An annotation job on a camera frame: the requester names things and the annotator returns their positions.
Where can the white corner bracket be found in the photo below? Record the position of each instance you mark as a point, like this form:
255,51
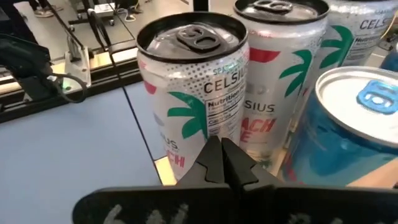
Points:
79,70

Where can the wooden shelf with black frame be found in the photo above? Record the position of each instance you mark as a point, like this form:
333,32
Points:
166,171

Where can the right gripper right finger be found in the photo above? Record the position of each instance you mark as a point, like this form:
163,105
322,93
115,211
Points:
239,171

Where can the white box device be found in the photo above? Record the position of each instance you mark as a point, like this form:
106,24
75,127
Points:
104,10

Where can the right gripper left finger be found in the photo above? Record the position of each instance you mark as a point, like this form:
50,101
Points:
208,171

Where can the person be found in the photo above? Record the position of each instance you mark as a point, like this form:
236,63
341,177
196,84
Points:
43,13

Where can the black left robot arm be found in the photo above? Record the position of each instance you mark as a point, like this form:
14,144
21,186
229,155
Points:
21,62

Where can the white Celsius Peach Vibe can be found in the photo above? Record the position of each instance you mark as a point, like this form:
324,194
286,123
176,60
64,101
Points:
357,31
186,102
280,77

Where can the black metal table frame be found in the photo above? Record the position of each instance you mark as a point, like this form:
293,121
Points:
105,77

